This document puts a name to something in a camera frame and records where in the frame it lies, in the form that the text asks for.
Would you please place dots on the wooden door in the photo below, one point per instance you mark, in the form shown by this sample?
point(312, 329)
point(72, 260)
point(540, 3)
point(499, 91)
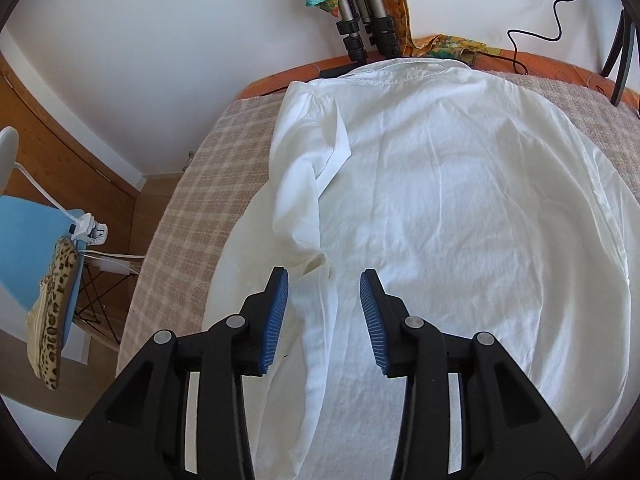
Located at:
point(50, 150)

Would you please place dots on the blue chair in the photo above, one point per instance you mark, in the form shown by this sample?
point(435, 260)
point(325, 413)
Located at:
point(25, 240)

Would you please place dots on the white power adapter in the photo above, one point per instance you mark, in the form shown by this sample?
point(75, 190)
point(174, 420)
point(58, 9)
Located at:
point(117, 266)

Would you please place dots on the orange bed sheet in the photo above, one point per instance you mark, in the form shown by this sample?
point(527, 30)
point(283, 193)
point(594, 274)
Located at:
point(550, 62)

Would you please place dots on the white plug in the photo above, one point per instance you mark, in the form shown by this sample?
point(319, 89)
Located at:
point(90, 227)

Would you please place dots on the white shirt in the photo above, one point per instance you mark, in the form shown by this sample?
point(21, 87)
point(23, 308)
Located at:
point(450, 185)

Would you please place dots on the orange patterned cloth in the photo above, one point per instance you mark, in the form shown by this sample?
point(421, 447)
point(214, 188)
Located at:
point(402, 0)

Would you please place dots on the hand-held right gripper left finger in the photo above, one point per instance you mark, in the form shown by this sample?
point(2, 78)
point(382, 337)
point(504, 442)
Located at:
point(277, 310)

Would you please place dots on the white plastic object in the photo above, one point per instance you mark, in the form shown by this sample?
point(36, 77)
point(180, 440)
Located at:
point(7, 160)

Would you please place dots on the leopard print bag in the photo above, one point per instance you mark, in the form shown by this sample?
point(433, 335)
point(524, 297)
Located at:
point(55, 285)

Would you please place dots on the silver folded tripod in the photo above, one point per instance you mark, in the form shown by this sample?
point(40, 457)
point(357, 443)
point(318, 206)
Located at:
point(350, 35)

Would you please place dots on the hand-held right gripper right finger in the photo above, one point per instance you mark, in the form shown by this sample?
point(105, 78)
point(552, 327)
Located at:
point(372, 310)

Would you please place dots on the black power strip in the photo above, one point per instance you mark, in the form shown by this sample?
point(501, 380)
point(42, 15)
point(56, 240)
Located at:
point(335, 71)

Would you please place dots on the beige checked blanket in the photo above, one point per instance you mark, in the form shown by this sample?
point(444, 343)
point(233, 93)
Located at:
point(200, 200)

